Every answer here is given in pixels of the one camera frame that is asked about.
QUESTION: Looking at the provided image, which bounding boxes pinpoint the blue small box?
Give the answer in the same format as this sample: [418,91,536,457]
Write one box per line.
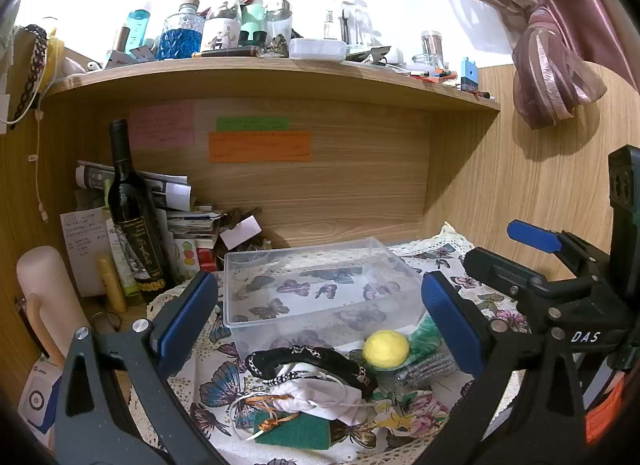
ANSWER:
[459,57,480,92]

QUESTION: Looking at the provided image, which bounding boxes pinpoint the mint green pump bottle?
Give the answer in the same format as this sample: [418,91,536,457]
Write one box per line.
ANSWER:
[239,0,269,44]

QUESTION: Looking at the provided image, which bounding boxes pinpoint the brown pen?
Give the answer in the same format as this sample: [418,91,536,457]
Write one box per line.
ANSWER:
[192,46,262,58]

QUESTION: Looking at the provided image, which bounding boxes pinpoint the clear plastic storage box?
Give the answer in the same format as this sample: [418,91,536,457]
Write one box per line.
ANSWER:
[223,237,427,342]

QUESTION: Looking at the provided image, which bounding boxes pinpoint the butterfly print tablecloth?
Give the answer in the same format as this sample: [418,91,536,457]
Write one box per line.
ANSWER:
[129,222,532,465]

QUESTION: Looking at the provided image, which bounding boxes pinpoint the yellow felt ball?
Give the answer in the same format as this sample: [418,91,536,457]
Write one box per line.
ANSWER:
[363,330,411,371]

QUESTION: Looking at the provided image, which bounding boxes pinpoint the pink sticky note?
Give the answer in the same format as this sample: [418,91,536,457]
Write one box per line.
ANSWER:
[129,104,196,150]

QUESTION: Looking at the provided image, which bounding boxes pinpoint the black chain headband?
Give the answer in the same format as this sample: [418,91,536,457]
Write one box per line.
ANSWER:
[244,345,379,392]

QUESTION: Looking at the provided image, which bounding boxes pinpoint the green sponge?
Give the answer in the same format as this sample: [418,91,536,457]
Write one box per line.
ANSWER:
[251,410,334,449]

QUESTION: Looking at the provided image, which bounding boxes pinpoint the clear glass jar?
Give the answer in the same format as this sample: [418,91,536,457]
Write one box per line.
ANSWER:
[264,0,294,42]

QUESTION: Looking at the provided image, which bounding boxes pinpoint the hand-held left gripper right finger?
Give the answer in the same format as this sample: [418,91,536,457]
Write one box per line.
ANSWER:
[421,271,587,465]

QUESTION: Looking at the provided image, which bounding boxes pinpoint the dark wine bottle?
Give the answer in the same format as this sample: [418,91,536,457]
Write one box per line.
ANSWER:
[107,119,169,304]

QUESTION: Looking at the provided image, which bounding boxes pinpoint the metal key ring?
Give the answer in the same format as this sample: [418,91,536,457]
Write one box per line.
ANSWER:
[91,309,124,332]

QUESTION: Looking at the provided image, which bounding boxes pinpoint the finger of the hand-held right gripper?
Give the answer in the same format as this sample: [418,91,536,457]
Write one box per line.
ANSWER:
[506,219,612,280]
[462,246,634,354]

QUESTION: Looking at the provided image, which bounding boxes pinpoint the white handwritten note paper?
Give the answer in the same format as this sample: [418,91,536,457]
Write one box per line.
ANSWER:
[60,210,109,297]

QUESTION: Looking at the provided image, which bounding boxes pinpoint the pink curtain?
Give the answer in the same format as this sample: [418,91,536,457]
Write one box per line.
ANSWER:
[426,0,640,131]

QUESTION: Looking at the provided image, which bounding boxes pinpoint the yellow tube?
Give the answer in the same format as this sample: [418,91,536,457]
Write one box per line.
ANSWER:
[95,253,127,314]

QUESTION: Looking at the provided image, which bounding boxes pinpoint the cream plastic bottle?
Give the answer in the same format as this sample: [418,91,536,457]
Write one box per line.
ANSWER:
[16,246,94,367]

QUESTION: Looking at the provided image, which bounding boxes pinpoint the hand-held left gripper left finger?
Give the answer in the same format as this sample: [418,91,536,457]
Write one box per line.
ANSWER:
[52,272,231,465]

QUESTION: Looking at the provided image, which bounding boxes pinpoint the blue white box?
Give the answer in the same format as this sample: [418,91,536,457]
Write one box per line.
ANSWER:
[19,364,64,437]

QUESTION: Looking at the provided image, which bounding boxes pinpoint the orange strap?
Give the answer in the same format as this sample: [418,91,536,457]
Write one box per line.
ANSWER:
[584,384,624,446]

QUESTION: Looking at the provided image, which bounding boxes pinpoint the orange sticky note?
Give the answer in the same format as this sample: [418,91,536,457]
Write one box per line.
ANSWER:
[208,130,312,164]

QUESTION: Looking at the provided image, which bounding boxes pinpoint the green knit scrubber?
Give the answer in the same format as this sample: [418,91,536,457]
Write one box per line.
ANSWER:
[406,314,444,362]

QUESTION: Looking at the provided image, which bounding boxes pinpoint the white cloth pouch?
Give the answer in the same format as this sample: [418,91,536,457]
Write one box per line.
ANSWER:
[272,377,364,424]

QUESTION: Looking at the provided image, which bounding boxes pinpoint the teal plastic bottle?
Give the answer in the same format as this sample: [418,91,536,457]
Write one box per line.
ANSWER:
[127,10,151,54]

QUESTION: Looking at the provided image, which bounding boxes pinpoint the white charging cable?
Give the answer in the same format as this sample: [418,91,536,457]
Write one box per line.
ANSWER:
[29,94,49,222]

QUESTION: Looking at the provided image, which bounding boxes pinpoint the pile of papers and boxes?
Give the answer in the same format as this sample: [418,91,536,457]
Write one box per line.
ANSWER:
[164,204,224,273]

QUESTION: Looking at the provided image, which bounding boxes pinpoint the black binder clip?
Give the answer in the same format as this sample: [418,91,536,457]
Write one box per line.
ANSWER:
[356,46,393,66]

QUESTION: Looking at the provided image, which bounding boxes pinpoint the white card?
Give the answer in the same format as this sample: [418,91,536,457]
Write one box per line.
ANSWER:
[219,217,264,250]

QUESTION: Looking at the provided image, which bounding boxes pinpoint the white illustrated bottle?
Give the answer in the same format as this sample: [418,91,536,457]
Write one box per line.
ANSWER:
[202,0,244,54]

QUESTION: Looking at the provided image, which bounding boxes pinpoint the small glass jar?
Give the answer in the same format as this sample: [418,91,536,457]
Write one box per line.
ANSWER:
[419,30,446,59]

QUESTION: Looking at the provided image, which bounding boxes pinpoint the black white beaded strap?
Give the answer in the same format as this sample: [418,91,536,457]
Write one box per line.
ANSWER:
[9,24,49,124]

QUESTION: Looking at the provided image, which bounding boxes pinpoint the green sticky note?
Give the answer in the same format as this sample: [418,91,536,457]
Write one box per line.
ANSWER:
[216,117,291,132]

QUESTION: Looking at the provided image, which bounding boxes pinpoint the white plastic case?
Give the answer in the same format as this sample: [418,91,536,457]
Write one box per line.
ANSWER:
[288,38,350,64]

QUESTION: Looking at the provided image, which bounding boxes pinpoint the clear plastic tumbler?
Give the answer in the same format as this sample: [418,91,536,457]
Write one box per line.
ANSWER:
[324,0,374,46]

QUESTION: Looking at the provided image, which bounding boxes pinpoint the glass bottle with blue liquid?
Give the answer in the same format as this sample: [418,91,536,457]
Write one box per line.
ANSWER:
[155,0,206,61]

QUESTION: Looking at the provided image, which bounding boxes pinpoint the rolled magazines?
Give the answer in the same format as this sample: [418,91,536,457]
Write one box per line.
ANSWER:
[75,160,194,212]

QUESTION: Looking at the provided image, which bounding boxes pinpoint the wooden shelf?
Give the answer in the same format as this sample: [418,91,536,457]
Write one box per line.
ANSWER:
[41,55,501,114]

